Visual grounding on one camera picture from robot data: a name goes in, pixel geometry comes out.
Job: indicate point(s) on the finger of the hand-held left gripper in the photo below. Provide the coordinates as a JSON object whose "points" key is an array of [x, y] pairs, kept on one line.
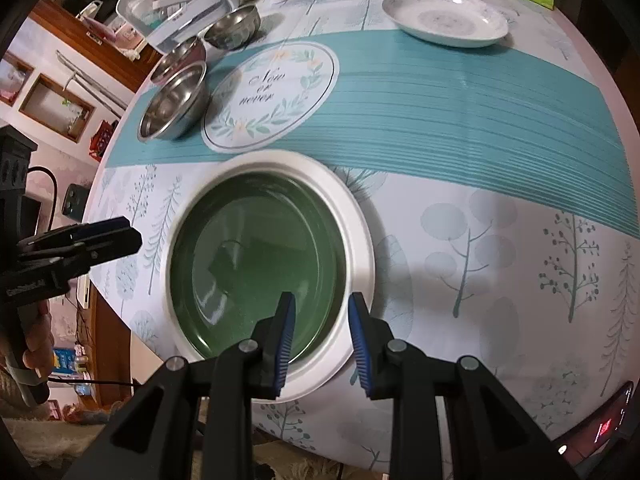
{"points": [[115, 246], [95, 228]]}

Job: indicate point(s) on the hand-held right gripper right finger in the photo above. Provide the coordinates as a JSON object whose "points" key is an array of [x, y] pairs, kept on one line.
{"points": [[358, 342]]}

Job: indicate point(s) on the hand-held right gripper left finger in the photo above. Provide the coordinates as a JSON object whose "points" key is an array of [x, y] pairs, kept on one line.
{"points": [[284, 342]]}

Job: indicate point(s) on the green plate with white rim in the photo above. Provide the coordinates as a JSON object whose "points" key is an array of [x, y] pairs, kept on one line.
{"points": [[240, 240]]}

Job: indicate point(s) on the stainless steel bowl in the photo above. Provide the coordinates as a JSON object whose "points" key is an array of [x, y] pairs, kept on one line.
{"points": [[235, 27], [170, 110], [175, 57]]}

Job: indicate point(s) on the white patterned plate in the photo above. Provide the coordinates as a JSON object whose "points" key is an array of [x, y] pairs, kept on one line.
{"points": [[445, 20]]}

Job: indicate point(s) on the person's left forearm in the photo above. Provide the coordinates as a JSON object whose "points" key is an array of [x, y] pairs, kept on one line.
{"points": [[10, 385]]}

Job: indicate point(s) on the person's left hand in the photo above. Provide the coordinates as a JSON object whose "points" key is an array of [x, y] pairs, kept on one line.
{"points": [[41, 345]]}

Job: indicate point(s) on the dark smartphone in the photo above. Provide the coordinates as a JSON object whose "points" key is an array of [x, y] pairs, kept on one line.
{"points": [[75, 201]]}

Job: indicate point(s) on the red basket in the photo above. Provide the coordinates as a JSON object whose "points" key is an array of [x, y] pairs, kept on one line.
{"points": [[103, 140]]}

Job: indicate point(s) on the brown wooden cabinet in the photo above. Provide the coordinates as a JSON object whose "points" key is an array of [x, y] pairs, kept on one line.
{"points": [[100, 55]]}

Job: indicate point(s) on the clear plastic container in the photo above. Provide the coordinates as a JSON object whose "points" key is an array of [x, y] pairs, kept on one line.
{"points": [[165, 5]]}

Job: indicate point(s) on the printed teal and white tablecloth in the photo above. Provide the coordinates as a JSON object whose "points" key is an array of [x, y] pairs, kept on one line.
{"points": [[500, 135]]}

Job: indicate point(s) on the black device with red display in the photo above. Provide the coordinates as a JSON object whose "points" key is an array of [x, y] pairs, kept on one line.
{"points": [[605, 427]]}

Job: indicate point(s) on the wooden framed wall niche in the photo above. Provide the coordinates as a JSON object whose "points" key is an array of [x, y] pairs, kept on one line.
{"points": [[12, 77], [55, 107]]}

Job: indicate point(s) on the metal wall rail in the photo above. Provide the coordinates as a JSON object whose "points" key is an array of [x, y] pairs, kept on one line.
{"points": [[92, 80]]}

